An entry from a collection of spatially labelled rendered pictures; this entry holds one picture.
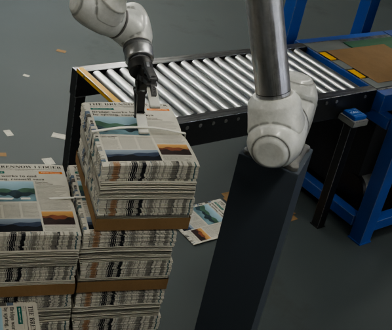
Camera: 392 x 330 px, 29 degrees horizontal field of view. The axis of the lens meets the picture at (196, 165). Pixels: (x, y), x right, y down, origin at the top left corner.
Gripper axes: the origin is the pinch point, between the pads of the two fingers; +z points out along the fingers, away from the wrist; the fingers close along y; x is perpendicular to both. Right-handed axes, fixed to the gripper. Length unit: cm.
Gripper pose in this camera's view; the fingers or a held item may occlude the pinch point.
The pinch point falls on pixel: (148, 118)
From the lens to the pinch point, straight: 218.1
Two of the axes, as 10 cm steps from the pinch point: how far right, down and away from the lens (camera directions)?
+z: 1.6, 8.7, -4.7
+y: -2.9, 5.0, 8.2
